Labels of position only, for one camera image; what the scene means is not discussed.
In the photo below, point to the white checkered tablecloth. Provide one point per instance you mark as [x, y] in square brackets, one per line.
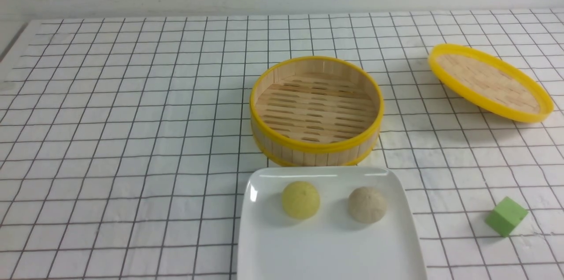
[126, 142]

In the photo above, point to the bamboo steamer basket yellow rim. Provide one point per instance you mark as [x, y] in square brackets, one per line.
[316, 111]

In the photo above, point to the white steamed bun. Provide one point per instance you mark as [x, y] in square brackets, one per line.
[367, 205]

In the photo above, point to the white square plate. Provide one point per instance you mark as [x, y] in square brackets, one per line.
[331, 245]

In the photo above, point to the green foam cube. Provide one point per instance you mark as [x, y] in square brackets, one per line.
[506, 216]

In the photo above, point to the bamboo steamer lid yellow rim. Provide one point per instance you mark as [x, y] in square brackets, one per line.
[490, 83]

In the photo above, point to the yellow steamed bun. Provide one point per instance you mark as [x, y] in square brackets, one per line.
[300, 200]

